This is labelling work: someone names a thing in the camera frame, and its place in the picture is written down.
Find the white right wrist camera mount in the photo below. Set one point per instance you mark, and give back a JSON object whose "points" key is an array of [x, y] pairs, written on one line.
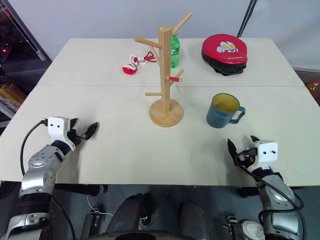
{"points": [[267, 152]]}

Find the black tripod legs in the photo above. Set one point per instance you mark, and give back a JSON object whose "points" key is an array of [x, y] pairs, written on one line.
{"points": [[243, 23]]}

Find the red tape mark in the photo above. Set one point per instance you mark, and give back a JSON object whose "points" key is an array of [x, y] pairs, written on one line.
{"points": [[175, 79]]}

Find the black table frame bar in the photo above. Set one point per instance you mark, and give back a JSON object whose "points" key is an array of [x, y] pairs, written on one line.
{"points": [[80, 189]]}

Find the green plastic bottle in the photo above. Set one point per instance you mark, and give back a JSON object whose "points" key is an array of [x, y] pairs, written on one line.
{"points": [[175, 55]]}

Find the red boxing pad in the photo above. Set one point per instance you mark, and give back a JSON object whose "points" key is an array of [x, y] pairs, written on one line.
{"points": [[222, 50]]}

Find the wooden mug tree stand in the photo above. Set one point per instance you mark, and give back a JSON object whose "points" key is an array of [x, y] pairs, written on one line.
{"points": [[165, 75]]}

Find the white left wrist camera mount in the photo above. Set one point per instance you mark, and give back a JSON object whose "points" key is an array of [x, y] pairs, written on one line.
{"points": [[56, 125]]}

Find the yellow cardboard box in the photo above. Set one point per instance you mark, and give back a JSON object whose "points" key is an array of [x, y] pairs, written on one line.
{"points": [[10, 95]]}

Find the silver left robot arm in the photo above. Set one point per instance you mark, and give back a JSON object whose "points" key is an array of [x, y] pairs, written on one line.
{"points": [[37, 162]]}

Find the grey metal frame bar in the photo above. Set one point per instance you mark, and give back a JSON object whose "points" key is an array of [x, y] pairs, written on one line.
{"points": [[30, 32]]}

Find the blue mug yellow inside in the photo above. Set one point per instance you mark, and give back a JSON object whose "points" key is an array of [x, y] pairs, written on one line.
{"points": [[220, 117]]}

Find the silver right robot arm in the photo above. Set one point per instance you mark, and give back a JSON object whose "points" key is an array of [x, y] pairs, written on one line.
{"points": [[277, 197]]}

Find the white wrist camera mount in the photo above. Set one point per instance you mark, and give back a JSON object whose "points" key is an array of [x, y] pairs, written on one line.
{"points": [[56, 125], [267, 152]]}

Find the yellow bottle red cap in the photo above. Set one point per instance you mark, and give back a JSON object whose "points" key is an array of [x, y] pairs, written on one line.
{"points": [[315, 87]]}

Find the white shoe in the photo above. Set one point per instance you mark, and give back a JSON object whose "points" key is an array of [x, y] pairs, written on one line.
{"points": [[252, 228]]}

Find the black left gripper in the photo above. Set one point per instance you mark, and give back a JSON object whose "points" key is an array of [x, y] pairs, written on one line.
{"points": [[75, 136]]}

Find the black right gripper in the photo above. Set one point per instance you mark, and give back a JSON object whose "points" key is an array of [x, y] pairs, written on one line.
{"points": [[246, 163]]}

